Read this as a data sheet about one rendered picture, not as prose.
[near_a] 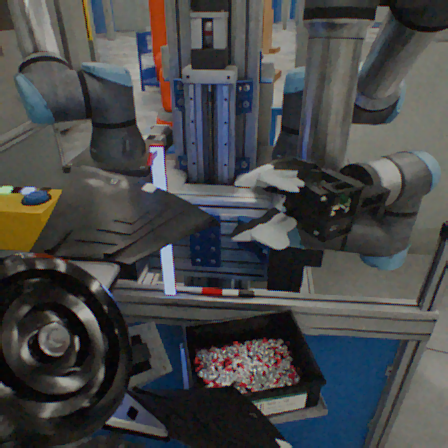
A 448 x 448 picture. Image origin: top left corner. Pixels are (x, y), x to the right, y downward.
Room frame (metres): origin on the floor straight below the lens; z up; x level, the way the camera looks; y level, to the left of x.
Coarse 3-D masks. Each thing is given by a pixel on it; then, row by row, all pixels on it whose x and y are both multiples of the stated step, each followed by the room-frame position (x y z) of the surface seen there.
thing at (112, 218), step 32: (64, 192) 0.43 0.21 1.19; (96, 192) 0.44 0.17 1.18; (128, 192) 0.46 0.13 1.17; (160, 192) 0.49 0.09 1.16; (64, 224) 0.35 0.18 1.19; (96, 224) 0.35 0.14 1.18; (128, 224) 0.36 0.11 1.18; (160, 224) 0.38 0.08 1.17; (192, 224) 0.41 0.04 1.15; (64, 256) 0.29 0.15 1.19; (96, 256) 0.29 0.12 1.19; (128, 256) 0.29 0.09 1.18
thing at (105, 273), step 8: (80, 264) 0.28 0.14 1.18; (88, 264) 0.28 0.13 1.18; (96, 264) 0.28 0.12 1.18; (104, 264) 0.28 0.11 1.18; (112, 264) 0.28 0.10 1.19; (88, 272) 0.27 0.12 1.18; (96, 272) 0.27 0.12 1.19; (104, 272) 0.27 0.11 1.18; (112, 272) 0.27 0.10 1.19; (104, 280) 0.26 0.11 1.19; (112, 280) 0.26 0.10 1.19
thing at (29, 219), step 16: (0, 192) 0.67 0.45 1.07; (0, 208) 0.60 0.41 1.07; (16, 208) 0.60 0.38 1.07; (32, 208) 0.60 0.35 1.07; (48, 208) 0.61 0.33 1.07; (0, 224) 0.59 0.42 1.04; (16, 224) 0.59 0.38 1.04; (32, 224) 0.59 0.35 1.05; (0, 240) 0.59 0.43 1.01; (16, 240) 0.59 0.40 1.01; (32, 240) 0.59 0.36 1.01
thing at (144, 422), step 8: (128, 400) 0.20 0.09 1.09; (120, 408) 0.18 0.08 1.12; (128, 408) 0.19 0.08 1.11; (136, 408) 0.19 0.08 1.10; (112, 416) 0.15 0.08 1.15; (120, 416) 0.16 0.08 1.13; (136, 416) 0.17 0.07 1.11; (144, 416) 0.18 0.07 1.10; (152, 416) 0.18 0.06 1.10; (112, 424) 0.15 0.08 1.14; (120, 424) 0.15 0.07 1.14; (128, 424) 0.15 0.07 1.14; (136, 424) 0.16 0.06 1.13; (144, 424) 0.16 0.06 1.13; (152, 424) 0.17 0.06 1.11; (160, 424) 0.17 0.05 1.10; (144, 432) 0.16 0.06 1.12; (152, 432) 0.16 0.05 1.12; (160, 432) 0.16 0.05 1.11
